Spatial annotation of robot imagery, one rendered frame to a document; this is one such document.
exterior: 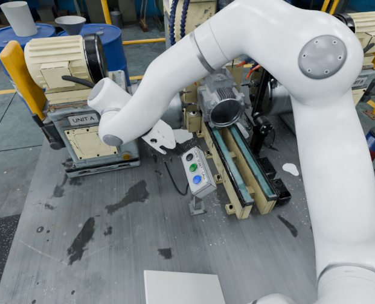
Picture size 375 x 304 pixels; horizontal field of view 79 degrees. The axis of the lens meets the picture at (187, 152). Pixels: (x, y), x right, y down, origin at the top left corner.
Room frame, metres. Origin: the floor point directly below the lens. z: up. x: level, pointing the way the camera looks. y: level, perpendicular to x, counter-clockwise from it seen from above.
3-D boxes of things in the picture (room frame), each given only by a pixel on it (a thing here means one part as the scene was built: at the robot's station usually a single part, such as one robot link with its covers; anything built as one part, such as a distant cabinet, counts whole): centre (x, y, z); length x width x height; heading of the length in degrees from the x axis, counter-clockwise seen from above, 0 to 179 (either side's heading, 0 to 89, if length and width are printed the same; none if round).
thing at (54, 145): (0.70, 0.53, 1.07); 0.08 x 0.07 x 0.20; 13
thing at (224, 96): (0.96, -0.16, 1.02); 0.20 x 0.19 x 0.19; 13
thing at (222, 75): (1.00, -0.15, 1.11); 0.12 x 0.11 x 0.07; 13
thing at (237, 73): (1.11, -0.12, 0.97); 0.30 x 0.11 x 0.34; 103
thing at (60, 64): (0.79, 0.45, 1.16); 0.33 x 0.26 x 0.42; 103
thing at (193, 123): (1.00, -0.04, 0.86); 0.07 x 0.06 x 0.12; 103
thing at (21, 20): (2.32, 1.54, 0.99); 0.24 x 0.22 x 0.24; 103
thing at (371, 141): (0.50, -0.57, 1.19); 0.06 x 0.06 x 0.04
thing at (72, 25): (2.11, 0.97, 0.93); 0.25 x 0.24 x 0.25; 13
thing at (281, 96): (1.04, -0.48, 1.04); 0.41 x 0.25 x 0.25; 103
